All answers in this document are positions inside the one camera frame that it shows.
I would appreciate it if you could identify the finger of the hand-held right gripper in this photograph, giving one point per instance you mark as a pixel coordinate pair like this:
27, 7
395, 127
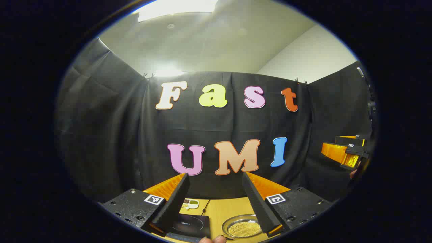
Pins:
337, 153
347, 140

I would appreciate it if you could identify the white divided bean dish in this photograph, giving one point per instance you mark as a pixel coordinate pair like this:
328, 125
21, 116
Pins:
190, 204

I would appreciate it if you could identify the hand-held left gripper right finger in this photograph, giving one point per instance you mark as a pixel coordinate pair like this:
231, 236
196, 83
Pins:
260, 206

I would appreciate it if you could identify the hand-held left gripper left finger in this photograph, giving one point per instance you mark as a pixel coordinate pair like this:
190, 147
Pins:
172, 206

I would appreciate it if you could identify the black induction cooktop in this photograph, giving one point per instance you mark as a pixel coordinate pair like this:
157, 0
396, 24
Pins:
190, 224

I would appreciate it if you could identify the ceiling light panel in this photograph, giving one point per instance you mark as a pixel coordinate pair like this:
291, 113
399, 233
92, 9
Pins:
175, 8

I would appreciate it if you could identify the stainless steel pot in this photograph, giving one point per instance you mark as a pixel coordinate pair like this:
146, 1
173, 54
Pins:
236, 218

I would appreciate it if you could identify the metal stand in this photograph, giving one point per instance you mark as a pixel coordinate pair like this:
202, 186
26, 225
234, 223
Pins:
361, 72

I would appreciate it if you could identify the pile of soybeans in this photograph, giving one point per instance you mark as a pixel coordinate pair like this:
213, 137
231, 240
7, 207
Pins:
244, 229

